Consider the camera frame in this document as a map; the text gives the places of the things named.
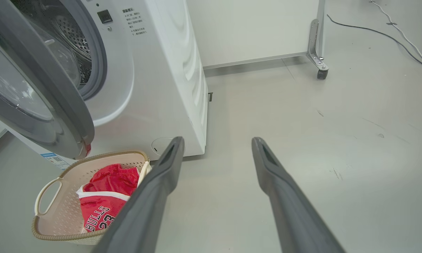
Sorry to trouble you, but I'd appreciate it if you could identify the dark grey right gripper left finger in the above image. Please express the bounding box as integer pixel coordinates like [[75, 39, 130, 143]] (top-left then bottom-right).
[[91, 136, 185, 253]]

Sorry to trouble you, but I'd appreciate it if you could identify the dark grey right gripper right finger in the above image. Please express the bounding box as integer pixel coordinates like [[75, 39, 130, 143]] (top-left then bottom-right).
[[251, 137, 346, 253]]

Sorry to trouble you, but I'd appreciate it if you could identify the red basketball jersey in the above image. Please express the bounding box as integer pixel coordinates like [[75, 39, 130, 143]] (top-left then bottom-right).
[[76, 163, 140, 233]]

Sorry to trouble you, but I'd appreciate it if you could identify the dark grey round washer door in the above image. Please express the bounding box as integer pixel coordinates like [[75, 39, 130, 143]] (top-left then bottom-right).
[[0, 0, 95, 160]]

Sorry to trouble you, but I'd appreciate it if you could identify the beige perforated laundry basket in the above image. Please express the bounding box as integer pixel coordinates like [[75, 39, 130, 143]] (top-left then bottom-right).
[[32, 150, 152, 245]]

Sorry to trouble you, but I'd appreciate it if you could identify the white washing machine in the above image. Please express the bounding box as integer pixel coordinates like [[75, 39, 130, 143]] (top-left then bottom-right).
[[7, 0, 209, 171]]

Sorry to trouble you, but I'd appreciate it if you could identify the grey rubber door gasket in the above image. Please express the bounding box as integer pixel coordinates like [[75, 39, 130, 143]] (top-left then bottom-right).
[[69, 0, 108, 100]]

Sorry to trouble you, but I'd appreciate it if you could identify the black door latch socket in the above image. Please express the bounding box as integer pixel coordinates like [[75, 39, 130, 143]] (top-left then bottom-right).
[[97, 9, 113, 24]]

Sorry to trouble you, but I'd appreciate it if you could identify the round drain filter cover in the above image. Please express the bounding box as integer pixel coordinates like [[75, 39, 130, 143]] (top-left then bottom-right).
[[151, 137, 176, 157]]

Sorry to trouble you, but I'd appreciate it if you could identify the blue energy label sticker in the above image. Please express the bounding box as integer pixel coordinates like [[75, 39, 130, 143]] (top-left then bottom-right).
[[40, 152, 71, 171]]

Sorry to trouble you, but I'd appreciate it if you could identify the grey partition stand with caster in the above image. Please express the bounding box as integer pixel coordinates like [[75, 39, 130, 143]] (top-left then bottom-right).
[[306, 0, 329, 79]]

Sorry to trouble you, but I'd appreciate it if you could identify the white partition panel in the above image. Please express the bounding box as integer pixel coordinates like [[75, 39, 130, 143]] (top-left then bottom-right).
[[186, 0, 320, 69]]

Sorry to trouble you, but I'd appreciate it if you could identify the steel perforated washer drum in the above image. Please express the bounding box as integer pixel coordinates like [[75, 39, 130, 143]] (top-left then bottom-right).
[[11, 0, 92, 85]]

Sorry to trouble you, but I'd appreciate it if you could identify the black floor cable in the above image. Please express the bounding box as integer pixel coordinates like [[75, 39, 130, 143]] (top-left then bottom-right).
[[326, 14, 422, 72]]

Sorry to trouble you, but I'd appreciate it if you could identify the white floor cable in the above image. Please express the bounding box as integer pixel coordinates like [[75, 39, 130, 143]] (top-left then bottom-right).
[[371, 0, 422, 67]]

